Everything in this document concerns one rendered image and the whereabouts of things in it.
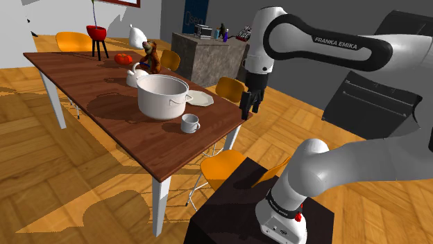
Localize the large white cooking pot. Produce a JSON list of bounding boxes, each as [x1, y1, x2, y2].
[[136, 73, 194, 122]]

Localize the dark grey armchair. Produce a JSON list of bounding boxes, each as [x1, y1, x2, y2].
[[321, 9, 433, 141]]

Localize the brown bear figure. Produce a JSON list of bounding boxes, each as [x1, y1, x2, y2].
[[139, 40, 162, 75]]

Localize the red plant pot black stand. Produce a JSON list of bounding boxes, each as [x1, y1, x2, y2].
[[85, 0, 110, 62]]

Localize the white kettle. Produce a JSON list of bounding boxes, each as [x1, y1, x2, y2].
[[126, 62, 150, 89]]

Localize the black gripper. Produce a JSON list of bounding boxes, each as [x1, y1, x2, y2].
[[239, 70, 270, 121]]

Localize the red framed wall picture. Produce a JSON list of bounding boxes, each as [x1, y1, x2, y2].
[[98, 0, 142, 8]]

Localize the white mug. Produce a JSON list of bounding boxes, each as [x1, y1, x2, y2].
[[180, 113, 201, 134]]

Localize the blue wall poster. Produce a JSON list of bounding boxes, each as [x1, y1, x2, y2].
[[182, 0, 210, 35]]

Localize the red tomato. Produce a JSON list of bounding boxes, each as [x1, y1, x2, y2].
[[113, 53, 134, 66]]

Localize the brown wooden table white legs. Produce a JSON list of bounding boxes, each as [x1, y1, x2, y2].
[[22, 49, 254, 238]]

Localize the orange chair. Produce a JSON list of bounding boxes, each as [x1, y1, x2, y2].
[[55, 31, 93, 120], [185, 149, 248, 212], [202, 76, 246, 158], [251, 156, 292, 189], [160, 49, 182, 72]]

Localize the white pear-shaped vase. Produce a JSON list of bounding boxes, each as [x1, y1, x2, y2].
[[128, 24, 148, 51]]

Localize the white plate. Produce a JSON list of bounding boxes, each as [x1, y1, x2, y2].
[[186, 89, 215, 108]]

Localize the grey stone cabinet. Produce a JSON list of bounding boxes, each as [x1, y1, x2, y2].
[[170, 22, 253, 88]]

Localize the dark robot stand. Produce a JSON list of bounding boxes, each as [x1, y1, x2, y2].
[[184, 157, 336, 244]]

